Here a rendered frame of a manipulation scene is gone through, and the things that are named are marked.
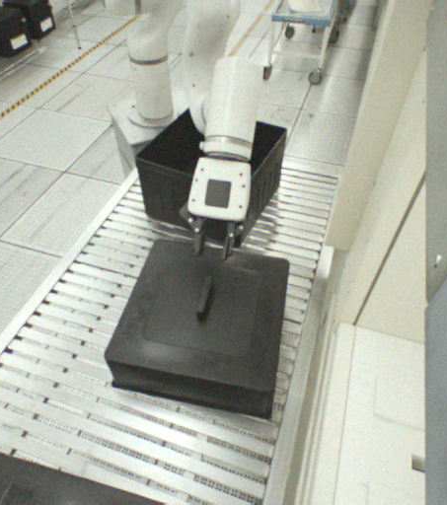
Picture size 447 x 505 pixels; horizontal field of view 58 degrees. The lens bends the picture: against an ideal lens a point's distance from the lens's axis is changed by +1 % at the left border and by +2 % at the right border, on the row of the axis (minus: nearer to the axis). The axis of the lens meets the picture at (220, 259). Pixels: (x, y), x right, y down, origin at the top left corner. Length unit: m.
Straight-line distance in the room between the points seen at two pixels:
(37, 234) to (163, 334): 1.63
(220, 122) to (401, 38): 0.28
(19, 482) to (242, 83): 0.61
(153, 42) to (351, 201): 0.80
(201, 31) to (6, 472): 0.66
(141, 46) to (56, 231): 1.20
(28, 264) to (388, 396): 1.78
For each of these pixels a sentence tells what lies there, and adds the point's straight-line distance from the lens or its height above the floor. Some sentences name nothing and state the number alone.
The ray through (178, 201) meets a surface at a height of 0.84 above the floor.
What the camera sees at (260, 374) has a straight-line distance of 0.67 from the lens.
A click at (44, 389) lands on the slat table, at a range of 0.83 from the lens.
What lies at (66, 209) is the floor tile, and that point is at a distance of 2.35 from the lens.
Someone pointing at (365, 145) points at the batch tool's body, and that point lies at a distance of 0.69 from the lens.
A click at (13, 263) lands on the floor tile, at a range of 2.17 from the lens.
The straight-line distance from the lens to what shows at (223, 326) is 0.70.
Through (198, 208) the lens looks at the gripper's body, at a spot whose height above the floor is 1.00.
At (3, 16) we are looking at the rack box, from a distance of 3.73.
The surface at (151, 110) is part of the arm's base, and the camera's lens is 1.41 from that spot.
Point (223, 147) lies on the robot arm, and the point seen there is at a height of 1.09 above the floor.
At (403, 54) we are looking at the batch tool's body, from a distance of 0.63.
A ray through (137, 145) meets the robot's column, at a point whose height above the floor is 0.75.
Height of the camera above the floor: 1.46
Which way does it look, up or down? 49 degrees down
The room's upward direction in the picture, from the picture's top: straight up
